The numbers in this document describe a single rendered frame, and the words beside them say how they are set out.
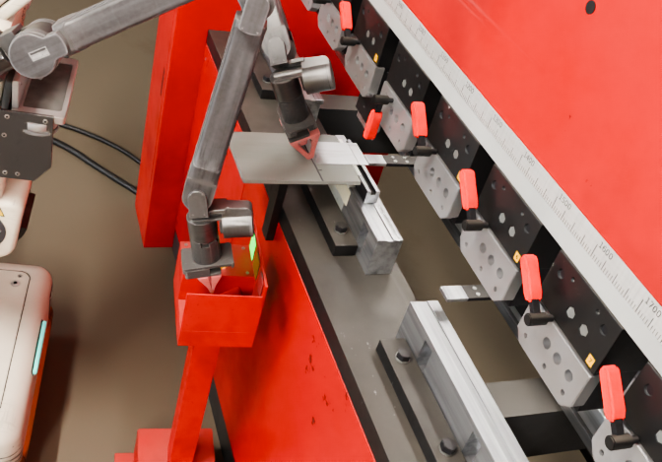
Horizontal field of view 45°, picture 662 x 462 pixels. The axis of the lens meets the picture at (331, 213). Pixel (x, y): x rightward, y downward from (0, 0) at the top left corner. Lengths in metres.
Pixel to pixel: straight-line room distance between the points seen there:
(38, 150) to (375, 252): 0.71
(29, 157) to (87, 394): 0.97
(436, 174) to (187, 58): 1.32
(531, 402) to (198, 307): 0.68
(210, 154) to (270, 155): 0.28
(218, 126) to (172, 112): 1.19
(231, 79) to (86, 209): 1.76
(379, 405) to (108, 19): 0.80
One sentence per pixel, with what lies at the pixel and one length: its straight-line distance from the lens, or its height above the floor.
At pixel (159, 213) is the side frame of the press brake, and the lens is 2.87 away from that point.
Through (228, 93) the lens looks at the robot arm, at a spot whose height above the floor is 1.24.
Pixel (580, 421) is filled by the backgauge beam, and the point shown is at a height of 0.91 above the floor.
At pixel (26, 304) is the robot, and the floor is 0.28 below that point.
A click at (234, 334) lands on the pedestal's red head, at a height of 0.70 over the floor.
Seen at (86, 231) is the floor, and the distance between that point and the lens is 3.01.
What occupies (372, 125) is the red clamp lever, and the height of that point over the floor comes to 1.19.
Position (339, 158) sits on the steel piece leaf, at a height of 1.00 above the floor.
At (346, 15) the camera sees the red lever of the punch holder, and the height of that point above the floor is 1.30.
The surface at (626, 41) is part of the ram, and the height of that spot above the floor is 1.61.
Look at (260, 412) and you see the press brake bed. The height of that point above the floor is 0.39.
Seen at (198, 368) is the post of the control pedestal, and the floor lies 0.51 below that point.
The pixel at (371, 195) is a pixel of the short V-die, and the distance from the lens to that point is 1.71.
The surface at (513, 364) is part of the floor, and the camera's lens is 3.00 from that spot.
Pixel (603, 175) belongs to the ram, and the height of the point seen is 1.46.
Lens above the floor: 1.92
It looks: 35 degrees down
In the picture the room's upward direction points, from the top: 17 degrees clockwise
